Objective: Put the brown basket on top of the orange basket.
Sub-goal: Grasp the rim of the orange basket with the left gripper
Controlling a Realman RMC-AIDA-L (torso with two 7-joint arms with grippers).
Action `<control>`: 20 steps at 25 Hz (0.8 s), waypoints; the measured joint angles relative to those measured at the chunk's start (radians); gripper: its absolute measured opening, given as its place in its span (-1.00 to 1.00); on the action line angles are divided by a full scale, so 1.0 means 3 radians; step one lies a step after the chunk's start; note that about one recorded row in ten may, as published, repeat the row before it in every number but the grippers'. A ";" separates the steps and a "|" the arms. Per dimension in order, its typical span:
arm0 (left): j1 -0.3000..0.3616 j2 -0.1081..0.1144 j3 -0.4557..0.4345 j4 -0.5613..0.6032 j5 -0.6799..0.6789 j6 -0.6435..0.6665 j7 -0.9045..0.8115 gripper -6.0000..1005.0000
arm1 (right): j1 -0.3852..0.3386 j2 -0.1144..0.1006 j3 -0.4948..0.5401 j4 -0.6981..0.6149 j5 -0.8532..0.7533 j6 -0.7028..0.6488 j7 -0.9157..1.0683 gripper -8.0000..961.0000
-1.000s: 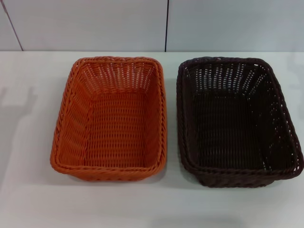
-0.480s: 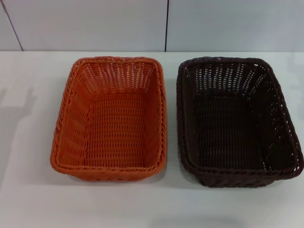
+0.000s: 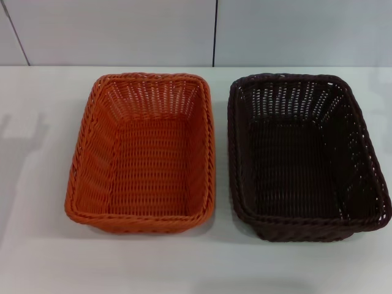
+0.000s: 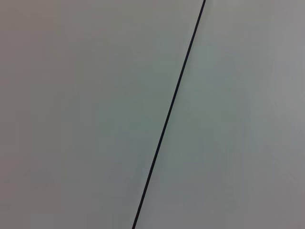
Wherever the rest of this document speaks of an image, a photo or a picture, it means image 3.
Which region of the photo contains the orange woven plastic basket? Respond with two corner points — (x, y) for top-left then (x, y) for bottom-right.
(63, 72), (216, 235)

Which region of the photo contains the dark brown woven basket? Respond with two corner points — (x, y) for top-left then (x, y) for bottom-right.
(227, 72), (392, 243)

